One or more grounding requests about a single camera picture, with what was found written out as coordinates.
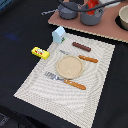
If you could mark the knife with wooden handle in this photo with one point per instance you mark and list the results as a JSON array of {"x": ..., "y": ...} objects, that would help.
[{"x": 80, "y": 56}]

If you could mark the yellow butter box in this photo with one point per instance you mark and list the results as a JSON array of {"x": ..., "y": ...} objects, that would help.
[{"x": 40, "y": 53}]

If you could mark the red tomato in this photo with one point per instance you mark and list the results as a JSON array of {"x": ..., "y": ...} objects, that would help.
[{"x": 92, "y": 3}]

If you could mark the white woven placemat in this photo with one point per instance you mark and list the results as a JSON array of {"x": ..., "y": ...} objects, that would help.
[{"x": 62, "y": 100}]

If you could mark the fork with wooden handle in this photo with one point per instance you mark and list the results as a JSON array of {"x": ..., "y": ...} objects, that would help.
[{"x": 55, "y": 77}]

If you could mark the beige bowl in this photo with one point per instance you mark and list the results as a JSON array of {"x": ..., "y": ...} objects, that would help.
[{"x": 123, "y": 14}]

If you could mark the white milk carton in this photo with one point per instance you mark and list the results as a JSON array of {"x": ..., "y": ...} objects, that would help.
[{"x": 59, "y": 35}]

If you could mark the grey two-handled pot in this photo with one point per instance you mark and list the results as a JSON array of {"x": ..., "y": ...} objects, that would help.
[{"x": 94, "y": 19}]

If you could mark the beige round plate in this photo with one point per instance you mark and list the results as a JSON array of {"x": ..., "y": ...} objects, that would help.
[{"x": 70, "y": 67}]

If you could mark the grey saucepan with handle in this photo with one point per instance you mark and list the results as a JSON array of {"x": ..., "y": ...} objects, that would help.
[{"x": 68, "y": 10}]

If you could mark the brown sausage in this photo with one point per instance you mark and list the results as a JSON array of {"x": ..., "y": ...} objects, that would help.
[{"x": 83, "y": 47}]

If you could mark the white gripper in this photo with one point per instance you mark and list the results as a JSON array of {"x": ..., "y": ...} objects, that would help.
[{"x": 111, "y": 3}]

